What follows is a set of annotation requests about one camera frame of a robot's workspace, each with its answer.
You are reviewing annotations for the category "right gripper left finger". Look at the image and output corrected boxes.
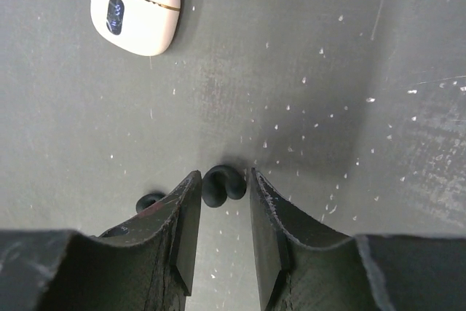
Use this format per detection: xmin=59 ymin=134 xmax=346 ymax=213
xmin=1 ymin=170 xmax=202 ymax=310

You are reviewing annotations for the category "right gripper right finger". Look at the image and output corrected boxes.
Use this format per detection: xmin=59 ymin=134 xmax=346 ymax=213
xmin=250 ymin=170 xmax=465 ymax=310

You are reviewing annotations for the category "cream earbud charging case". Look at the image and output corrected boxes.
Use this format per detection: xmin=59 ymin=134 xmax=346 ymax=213
xmin=90 ymin=0 xmax=181 ymax=57

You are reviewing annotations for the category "black earbud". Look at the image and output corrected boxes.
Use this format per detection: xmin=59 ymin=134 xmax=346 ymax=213
xmin=135 ymin=191 xmax=165 ymax=213
xmin=202 ymin=165 xmax=247 ymax=208

